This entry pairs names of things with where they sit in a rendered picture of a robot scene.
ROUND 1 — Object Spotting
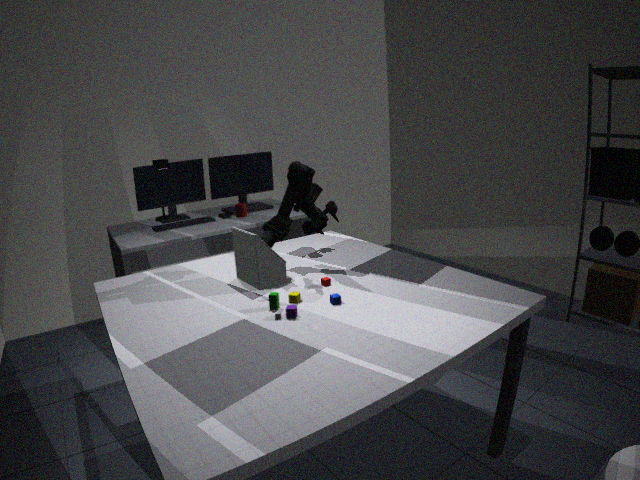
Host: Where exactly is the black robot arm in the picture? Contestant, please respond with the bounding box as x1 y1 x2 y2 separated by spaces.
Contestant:
260 161 329 248

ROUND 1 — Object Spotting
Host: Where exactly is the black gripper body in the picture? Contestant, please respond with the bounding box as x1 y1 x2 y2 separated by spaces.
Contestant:
302 201 338 235

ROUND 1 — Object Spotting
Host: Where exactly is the purple cube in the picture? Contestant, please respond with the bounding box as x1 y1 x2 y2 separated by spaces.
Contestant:
285 305 297 318

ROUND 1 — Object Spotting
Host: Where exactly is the yellow cube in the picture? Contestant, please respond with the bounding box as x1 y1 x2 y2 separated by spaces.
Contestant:
288 292 301 304

